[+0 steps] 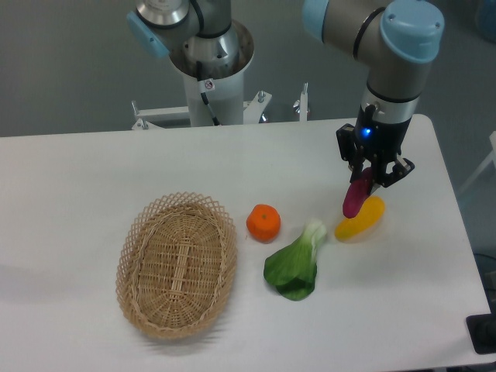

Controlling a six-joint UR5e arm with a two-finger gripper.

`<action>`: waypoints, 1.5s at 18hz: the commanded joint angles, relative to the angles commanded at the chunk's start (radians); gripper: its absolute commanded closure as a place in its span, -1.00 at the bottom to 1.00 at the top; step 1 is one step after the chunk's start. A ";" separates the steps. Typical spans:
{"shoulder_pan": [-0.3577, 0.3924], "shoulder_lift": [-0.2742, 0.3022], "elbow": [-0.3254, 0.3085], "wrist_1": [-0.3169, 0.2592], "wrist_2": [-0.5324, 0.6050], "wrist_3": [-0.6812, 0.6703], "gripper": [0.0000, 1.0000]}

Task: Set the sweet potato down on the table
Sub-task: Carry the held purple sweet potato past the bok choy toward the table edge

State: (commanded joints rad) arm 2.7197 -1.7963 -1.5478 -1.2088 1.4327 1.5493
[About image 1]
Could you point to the yellow mango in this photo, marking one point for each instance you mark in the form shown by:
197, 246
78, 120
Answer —
370, 214

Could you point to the orange tangerine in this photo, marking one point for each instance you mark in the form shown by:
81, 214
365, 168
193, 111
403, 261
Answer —
263, 223

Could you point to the woven wicker basket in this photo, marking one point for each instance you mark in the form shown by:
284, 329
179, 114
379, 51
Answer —
177, 266

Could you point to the white furniture at right edge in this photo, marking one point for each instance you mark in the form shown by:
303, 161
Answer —
488, 161

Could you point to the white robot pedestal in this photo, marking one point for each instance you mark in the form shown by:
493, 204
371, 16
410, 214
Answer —
215, 89

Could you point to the green bok choy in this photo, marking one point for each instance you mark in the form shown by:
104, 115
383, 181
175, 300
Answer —
292, 270

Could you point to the black box at table edge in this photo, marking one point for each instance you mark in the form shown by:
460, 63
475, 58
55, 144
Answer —
482, 333

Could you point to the purple sweet potato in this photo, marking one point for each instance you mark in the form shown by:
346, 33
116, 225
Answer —
357, 194

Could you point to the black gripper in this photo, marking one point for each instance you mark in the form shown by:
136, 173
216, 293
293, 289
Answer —
378, 142

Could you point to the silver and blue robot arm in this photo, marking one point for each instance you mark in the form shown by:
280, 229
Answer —
396, 40

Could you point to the white metal base frame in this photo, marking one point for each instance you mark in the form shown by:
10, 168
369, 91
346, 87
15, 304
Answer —
204, 110

